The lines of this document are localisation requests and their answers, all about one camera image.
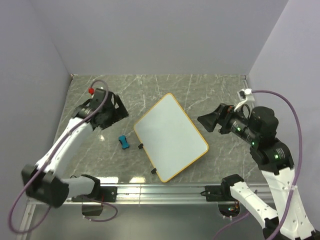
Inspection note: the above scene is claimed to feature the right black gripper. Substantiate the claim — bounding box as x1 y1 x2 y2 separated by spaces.
197 102 260 145

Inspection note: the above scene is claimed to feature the blue whiteboard eraser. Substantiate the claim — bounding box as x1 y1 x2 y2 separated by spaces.
118 135 130 150

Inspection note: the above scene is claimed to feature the white board with yellow frame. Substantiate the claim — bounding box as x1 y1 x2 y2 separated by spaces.
133 93 209 183

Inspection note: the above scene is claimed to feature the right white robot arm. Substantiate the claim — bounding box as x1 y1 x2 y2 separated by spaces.
197 103 320 240

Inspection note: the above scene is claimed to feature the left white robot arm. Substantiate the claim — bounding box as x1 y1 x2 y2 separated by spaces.
21 88 129 208

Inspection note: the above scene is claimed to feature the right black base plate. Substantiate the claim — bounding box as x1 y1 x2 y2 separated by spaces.
200 185 228 202

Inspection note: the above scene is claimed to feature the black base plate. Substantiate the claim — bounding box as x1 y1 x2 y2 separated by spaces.
200 185 228 202
71 186 118 203

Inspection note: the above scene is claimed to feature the aluminium rail frame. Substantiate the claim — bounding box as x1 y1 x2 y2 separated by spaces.
21 74 272 240

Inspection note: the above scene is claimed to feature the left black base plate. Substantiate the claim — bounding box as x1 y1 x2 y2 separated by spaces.
71 186 118 203

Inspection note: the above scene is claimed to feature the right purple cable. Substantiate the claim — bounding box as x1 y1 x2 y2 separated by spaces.
212 89 303 240

